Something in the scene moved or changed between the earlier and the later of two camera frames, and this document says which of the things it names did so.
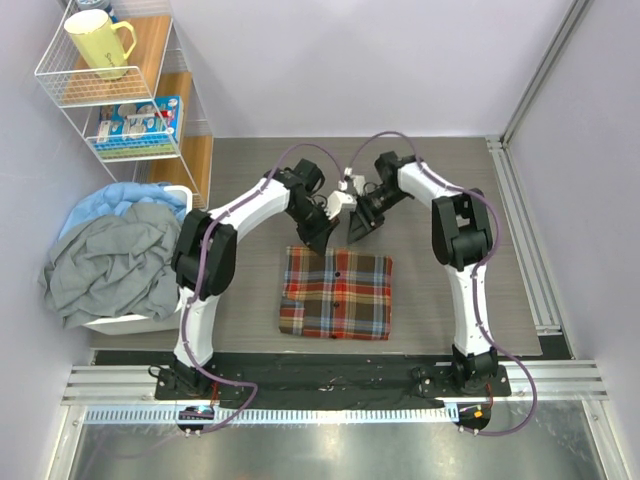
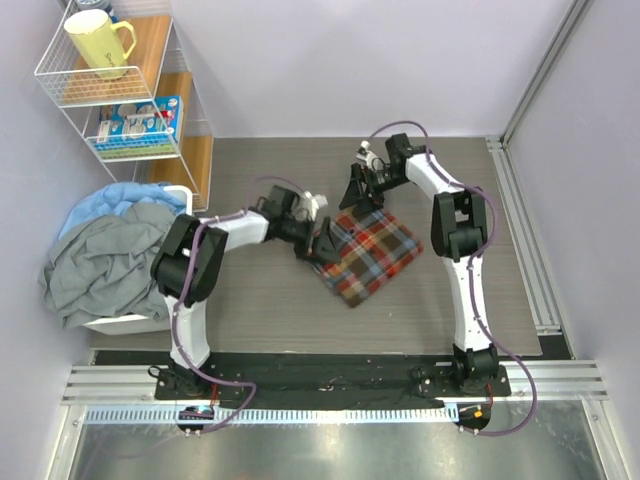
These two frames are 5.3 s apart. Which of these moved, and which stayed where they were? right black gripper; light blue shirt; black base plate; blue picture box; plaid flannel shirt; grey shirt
Moved: right black gripper; plaid flannel shirt
Stayed: light blue shirt; blue picture box; grey shirt; black base plate
